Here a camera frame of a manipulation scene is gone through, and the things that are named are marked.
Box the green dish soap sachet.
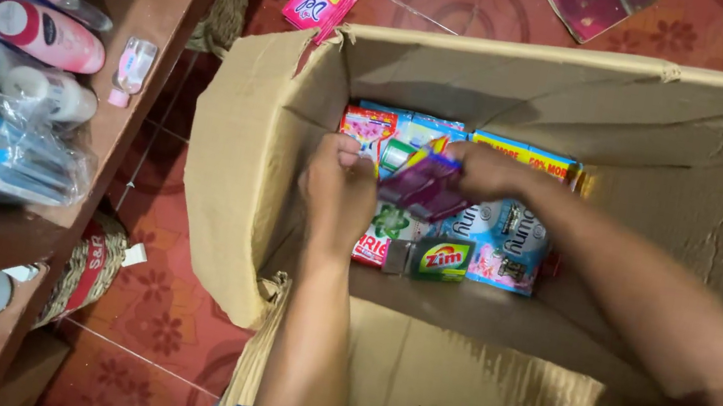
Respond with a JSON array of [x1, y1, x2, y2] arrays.
[[407, 230, 478, 289]]

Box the red white detergent packet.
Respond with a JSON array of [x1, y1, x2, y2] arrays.
[[350, 198, 443, 276]]

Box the red pink flowered sachet pack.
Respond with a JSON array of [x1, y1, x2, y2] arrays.
[[336, 104, 400, 165]]

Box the blue fabric softener pouch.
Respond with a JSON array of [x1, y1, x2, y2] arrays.
[[431, 188, 558, 299]]

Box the small clear pink capped bottle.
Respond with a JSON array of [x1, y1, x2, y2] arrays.
[[106, 34, 161, 114]]

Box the plain woven basket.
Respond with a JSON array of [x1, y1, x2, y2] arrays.
[[184, 0, 250, 63]]

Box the large brown cardboard box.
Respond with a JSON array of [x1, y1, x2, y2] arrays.
[[145, 0, 723, 406]]

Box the purple sachet strip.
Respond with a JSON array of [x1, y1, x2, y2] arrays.
[[373, 127, 484, 231]]

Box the light blue packets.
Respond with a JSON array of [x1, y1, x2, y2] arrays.
[[353, 99, 472, 157]]

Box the green and white small packet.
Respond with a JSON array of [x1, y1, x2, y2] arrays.
[[377, 136, 421, 178]]

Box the person's left hand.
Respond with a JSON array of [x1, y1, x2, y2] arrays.
[[287, 127, 389, 261]]

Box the pink deodorant bottle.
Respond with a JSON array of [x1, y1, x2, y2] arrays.
[[0, 0, 114, 79]]

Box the yellow and blue box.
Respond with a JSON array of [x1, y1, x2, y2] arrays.
[[465, 129, 589, 194]]

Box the person's right hand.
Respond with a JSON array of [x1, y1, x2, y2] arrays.
[[439, 137, 548, 216]]

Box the small grey packet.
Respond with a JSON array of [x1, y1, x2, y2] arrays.
[[381, 237, 416, 278]]

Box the pink soap packet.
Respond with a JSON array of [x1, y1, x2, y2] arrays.
[[277, 0, 360, 51]]

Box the woven basket with red label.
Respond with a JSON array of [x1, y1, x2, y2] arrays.
[[34, 205, 134, 341]]

